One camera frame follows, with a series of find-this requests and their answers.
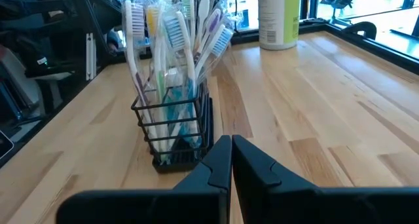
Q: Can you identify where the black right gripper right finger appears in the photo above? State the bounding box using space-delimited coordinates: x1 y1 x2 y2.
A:
232 134 419 224

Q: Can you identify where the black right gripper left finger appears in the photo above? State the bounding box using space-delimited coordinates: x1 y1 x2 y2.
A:
56 135 232 224

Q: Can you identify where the black wire caddy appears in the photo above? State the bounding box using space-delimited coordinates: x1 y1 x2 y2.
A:
130 81 215 174

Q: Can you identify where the blue toothbrush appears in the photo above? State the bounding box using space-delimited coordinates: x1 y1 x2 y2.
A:
162 10 201 146

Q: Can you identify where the purple striped toothbrush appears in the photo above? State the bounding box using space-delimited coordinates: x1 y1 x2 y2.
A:
122 0 161 153

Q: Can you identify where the white wipes canister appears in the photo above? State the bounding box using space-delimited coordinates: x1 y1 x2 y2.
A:
257 0 302 51

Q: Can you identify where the white table bracket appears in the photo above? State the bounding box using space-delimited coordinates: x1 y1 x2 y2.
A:
85 32 98 81

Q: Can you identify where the black clamp handle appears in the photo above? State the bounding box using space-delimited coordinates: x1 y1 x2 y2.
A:
342 20 378 40

